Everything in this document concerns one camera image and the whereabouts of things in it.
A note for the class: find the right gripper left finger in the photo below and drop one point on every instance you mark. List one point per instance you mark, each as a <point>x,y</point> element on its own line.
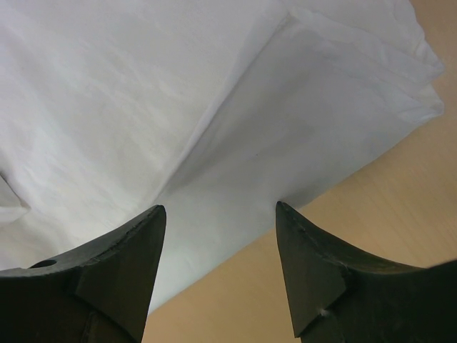
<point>97,292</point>

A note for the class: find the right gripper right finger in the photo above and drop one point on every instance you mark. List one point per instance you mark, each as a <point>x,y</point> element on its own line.
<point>339,293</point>

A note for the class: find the white long sleeve shirt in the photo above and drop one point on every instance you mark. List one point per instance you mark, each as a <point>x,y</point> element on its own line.
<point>214,109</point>

